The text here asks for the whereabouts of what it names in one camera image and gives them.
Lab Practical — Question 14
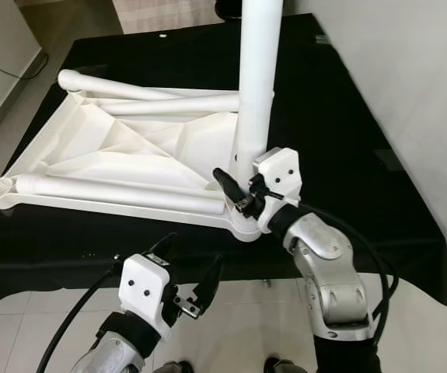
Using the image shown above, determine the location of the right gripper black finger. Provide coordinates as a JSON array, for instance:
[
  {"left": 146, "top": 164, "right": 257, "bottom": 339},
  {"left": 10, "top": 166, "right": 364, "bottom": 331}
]
[{"left": 212, "top": 166, "right": 246, "bottom": 205}]

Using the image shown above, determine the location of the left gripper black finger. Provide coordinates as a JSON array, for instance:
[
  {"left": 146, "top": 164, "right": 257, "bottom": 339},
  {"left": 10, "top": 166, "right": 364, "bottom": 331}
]
[
  {"left": 147, "top": 232, "right": 179, "bottom": 267},
  {"left": 194, "top": 255, "right": 225, "bottom": 305}
]

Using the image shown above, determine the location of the dark left robot foot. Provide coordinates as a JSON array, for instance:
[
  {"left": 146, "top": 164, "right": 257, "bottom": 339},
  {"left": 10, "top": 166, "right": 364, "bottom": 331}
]
[{"left": 155, "top": 359, "right": 195, "bottom": 373}]

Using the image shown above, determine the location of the dark robot foot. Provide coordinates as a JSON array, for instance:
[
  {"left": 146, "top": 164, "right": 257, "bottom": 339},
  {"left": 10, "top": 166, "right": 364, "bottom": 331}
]
[
  {"left": 155, "top": 359, "right": 195, "bottom": 373},
  {"left": 263, "top": 355, "right": 308, "bottom": 373}
]

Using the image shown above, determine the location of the white plastic table top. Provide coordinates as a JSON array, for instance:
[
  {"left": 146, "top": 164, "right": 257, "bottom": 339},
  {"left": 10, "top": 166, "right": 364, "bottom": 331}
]
[{"left": 0, "top": 68, "right": 288, "bottom": 246}]

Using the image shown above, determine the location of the black tablecloth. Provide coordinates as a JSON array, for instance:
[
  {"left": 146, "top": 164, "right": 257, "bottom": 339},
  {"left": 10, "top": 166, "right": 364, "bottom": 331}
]
[{"left": 0, "top": 13, "right": 447, "bottom": 316}]

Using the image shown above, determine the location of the dark right robot foot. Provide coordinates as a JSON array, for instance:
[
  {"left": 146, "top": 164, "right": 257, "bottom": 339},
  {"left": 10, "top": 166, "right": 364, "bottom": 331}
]
[{"left": 263, "top": 355, "right": 308, "bottom": 373}]

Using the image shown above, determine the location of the large black bowl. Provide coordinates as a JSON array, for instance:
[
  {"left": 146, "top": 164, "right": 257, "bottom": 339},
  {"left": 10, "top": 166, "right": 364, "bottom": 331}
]
[{"left": 214, "top": 0, "right": 244, "bottom": 18}]

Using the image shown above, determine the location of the beige patterned low table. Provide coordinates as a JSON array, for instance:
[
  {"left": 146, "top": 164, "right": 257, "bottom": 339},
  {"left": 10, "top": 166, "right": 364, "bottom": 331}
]
[{"left": 113, "top": 0, "right": 225, "bottom": 34}]

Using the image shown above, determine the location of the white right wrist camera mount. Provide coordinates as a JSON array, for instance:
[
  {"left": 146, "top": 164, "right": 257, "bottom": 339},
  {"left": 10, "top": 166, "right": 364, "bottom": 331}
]
[{"left": 250, "top": 145, "right": 304, "bottom": 234}]

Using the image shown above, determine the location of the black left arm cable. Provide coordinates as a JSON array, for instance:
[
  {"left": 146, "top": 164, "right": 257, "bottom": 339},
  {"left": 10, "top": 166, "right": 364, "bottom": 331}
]
[{"left": 34, "top": 259, "right": 128, "bottom": 373}]

